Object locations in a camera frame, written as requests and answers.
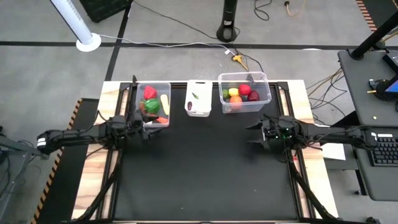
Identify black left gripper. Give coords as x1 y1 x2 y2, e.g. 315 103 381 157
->
124 111 164 140

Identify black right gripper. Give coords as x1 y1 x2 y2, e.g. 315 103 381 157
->
245 115 300 151

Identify green bell pepper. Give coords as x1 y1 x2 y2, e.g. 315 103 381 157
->
144 98 161 114

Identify red bell pepper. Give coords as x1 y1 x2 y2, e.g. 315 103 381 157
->
143 85 158 101

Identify round orange fruit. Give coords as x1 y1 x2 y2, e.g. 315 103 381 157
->
229 95 244 108

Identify clear plastic bin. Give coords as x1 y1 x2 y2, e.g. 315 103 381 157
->
132 82 172 128
218 71 272 114

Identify white plastic basket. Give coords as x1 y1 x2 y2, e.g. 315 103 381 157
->
184 80 214 118

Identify white paper sheet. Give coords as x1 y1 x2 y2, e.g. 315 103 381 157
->
321 141 346 161

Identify black floor stand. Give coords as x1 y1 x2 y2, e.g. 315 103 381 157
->
216 0 239 43

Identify white pole with round base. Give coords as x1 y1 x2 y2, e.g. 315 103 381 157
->
50 0 102 52

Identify yellow black hazard tape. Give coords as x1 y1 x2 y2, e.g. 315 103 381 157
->
30 98 83 224

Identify black box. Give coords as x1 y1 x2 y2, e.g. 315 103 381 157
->
78 0 132 23

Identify black keyboard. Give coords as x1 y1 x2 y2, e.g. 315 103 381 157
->
366 133 398 167

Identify grey keyboard desk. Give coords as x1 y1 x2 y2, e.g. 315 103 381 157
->
347 125 398 202

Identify black round monitor base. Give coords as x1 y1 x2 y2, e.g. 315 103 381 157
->
368 77 398 102

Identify grey metal stand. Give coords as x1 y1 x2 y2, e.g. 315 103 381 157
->
0 125 51 218

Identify black slanted pole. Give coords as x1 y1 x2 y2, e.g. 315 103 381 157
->
350 11 398 60

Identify black metal table frame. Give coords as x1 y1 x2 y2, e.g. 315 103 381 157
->
74 80 380 224

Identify yellow cable plug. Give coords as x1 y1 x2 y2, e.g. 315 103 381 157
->
231 54 250 72

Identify white floor cable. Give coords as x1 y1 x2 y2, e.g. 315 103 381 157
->
98 33 231 54

